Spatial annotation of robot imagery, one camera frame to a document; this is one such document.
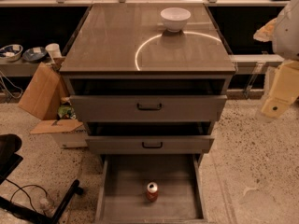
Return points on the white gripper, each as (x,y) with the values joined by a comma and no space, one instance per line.
(287,36)

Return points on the red coke can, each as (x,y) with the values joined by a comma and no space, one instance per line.
(152,191)

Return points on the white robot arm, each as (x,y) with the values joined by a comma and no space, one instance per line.
(283,32)

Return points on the grey drawer cabinet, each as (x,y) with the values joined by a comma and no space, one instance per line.
(124,49)

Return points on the grey middle drawer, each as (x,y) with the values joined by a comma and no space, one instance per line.
(189,144)

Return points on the grey drawer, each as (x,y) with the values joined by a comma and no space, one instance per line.
(122,196)
(148,108)
(189,144)

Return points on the grey top drawer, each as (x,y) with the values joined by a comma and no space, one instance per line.
(148,108)

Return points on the grey bottom drawer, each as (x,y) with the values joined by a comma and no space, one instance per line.
(122,196)

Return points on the white ceramic bowl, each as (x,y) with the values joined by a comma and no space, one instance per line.
(175,18)

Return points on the green snack bag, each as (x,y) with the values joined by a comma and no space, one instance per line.
(66,112)

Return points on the white cardboard box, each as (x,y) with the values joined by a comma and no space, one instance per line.
(67,133)

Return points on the white paper cup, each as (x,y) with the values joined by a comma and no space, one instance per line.
(53,50)

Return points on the brown cardboard box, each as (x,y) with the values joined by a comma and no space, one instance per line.
(43,95)

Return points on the dark blue bowl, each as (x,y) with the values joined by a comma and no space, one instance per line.
(34,55)

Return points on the blue patterned bowl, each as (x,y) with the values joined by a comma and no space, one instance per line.
(11,53)

